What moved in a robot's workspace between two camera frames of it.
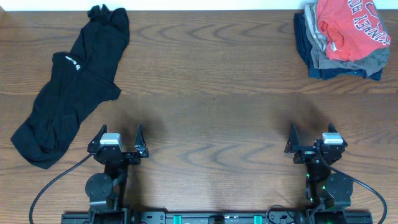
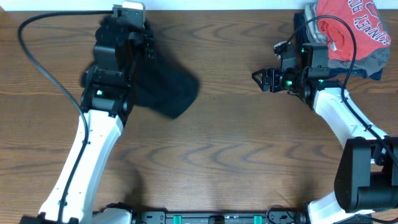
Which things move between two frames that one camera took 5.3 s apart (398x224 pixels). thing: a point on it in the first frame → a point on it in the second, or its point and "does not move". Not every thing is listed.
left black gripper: (140, 151) → (149, 44)
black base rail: (222, 217) does not move
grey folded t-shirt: (367, 63) does not move
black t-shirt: (76, 84) → (163, 85)
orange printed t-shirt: (351, 27) does not move
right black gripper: (306, 153) → (275, 74)
